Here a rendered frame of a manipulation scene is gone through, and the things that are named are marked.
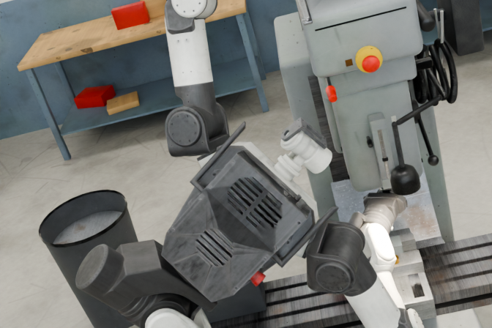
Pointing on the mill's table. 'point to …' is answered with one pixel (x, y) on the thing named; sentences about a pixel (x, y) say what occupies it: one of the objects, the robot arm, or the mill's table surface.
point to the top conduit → (427, 23)
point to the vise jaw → (408, 263)
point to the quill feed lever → (425, 135)
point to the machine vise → (414, 282)
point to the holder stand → (239, 304)
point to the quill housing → (394, 97)
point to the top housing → (357, 15)
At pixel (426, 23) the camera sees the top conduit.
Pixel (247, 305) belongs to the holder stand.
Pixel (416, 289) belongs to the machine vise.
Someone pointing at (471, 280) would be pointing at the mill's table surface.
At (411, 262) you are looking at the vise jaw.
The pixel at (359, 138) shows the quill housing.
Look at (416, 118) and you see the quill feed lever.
